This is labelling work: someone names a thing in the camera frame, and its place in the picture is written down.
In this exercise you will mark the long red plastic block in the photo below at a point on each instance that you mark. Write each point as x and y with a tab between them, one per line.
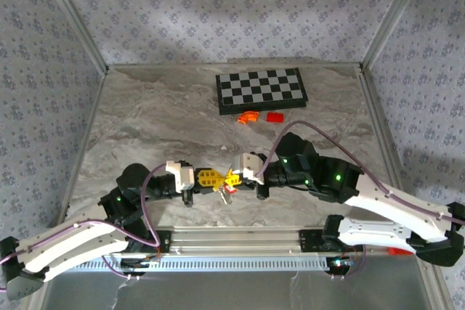
396	251

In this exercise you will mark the aluminium frame rail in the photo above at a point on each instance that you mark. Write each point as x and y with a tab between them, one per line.
83	143
385	143

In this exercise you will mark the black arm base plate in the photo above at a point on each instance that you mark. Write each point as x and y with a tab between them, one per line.
163	242
309	241

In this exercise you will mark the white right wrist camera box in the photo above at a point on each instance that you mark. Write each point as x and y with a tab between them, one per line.
248	165

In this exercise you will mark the grey metal sheet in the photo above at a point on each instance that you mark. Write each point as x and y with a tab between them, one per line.
218	295

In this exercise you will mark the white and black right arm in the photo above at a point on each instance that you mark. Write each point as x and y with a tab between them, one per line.
370	232

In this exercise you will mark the aluminium frame post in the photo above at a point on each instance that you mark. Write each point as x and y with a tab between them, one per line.
441	292
394	16

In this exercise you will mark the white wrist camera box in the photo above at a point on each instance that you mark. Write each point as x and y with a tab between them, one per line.
248	165
185	177

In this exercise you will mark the small black circuit board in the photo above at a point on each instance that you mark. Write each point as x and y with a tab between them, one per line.
339	265
138	263

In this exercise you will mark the orange curved plastic piece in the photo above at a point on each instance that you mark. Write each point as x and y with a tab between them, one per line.
247	117

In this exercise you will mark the silver keys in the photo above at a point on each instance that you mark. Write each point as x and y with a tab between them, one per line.
225	198

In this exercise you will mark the black and grey chessboard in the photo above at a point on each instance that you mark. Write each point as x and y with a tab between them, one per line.
261	88

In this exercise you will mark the small red plastic block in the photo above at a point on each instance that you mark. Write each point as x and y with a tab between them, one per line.
275	117

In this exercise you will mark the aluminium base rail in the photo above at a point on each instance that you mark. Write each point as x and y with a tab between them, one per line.
236	241

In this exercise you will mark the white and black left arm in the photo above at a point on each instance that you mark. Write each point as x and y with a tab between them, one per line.
65	248

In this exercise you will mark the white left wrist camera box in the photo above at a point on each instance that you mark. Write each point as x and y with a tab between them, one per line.
185	177

